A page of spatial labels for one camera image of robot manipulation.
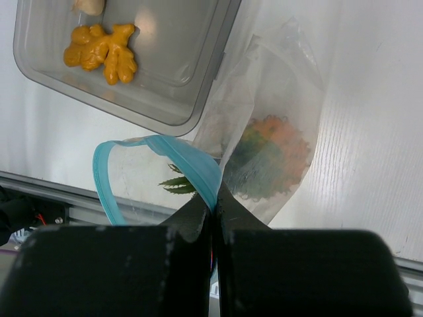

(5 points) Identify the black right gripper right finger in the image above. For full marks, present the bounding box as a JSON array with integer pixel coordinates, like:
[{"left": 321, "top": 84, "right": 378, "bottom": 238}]
[{"left": 214, "top": 185, "right": 413, "bottom": 316}]

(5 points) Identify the yellow toy ginger root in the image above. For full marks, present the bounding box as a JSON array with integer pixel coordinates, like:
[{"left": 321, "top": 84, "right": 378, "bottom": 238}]
[{"left": 63, "top": 24, "right": 137, "bottom": 85}]

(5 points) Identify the toy pineapple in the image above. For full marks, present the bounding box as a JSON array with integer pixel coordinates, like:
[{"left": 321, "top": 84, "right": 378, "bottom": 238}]
[{"left": 157, "top": 114, "right": 313, "bottom": 201}]

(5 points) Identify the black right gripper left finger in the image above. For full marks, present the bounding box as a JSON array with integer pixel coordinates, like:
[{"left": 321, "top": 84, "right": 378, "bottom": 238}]
[{"left": 1, "top": 196, "right": 212, "bottom": 316}]

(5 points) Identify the clear grey plastic bin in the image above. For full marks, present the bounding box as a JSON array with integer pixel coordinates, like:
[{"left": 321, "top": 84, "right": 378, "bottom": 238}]
[{"left": 13, "top": 1, "right": 240, "bottom": 136}]

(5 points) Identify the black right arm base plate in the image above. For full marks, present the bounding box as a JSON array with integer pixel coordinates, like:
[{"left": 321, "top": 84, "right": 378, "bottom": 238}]
[{"left": 1, "top": 187, "right": 70, "bottom": 246}]

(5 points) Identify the white toy garlic bulb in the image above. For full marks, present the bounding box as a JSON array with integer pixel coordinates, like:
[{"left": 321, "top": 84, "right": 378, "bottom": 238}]
[{"left": 72, "top": 0, "right": 105, "bottom": 17}]

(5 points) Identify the clear zip top bag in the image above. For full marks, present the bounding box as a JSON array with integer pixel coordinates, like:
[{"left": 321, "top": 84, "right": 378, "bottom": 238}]
[{"left": 93, "top": 18, "right": 325, "bottom": 225}]

